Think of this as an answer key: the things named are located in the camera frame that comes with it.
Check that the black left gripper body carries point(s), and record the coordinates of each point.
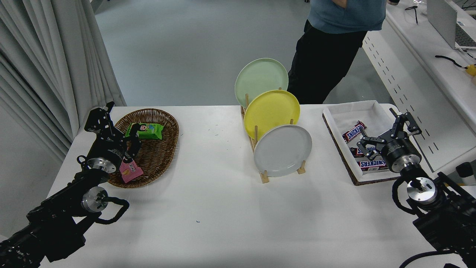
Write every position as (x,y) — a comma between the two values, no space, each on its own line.
(108,150)

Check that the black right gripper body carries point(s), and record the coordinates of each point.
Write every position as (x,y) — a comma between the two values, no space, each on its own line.
(399,149)

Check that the grey plate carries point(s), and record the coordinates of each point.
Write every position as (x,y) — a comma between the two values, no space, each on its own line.
(282,150)

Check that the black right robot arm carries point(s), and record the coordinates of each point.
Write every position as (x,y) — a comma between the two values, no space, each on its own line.
(446,219)

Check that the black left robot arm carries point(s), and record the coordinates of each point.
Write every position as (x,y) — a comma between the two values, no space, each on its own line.
(55,219)

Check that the yellow plate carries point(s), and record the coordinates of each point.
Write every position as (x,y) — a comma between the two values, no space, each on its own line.
(269,109)

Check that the wooden plate rack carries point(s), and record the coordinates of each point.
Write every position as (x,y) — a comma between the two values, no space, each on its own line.
(264,177)

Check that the pale green plate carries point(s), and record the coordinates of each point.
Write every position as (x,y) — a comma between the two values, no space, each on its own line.
(258,76)

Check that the Snickers bar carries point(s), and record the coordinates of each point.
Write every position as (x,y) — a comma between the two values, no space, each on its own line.
(357,152)
(372,164)
(353,132)

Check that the green snack packet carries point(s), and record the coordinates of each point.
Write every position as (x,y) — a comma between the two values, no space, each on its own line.
(147,131)

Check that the brown wicker basket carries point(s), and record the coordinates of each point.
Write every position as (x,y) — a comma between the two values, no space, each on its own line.
(158,152)

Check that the pink snack packet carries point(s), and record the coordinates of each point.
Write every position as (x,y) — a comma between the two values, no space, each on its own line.
(130,172)

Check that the white lined tray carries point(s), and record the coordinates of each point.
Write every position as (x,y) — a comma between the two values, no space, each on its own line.
(353,113)

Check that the black and white cylinder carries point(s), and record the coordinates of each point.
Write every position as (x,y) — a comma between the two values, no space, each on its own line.
(465,172)

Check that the white side desk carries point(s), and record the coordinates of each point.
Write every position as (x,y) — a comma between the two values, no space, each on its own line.
(427,63)

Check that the grey curtain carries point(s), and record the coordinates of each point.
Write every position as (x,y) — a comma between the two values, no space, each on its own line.
(44,67)

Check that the yellow connector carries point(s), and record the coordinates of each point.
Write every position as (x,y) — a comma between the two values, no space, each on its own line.
(471,70)

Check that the person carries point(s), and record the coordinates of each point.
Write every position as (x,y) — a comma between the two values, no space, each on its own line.
(323,63)

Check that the silver laptop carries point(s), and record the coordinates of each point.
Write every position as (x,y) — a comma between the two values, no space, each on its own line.
(442,18)

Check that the dark round object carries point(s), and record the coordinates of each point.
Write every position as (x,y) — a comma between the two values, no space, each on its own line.
(393,2)

